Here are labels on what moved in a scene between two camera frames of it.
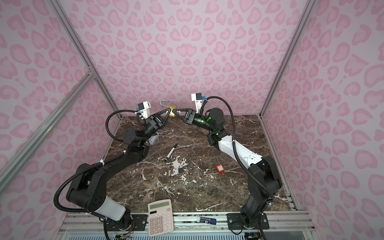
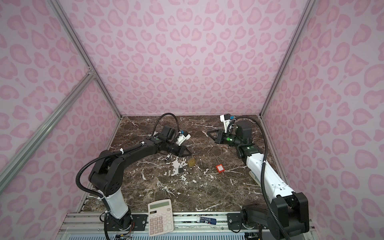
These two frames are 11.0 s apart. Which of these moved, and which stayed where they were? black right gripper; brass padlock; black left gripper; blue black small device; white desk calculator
Moved: brass padlock; black left gripper; black right gripper
Stayed: white desk calculator; blue black small device
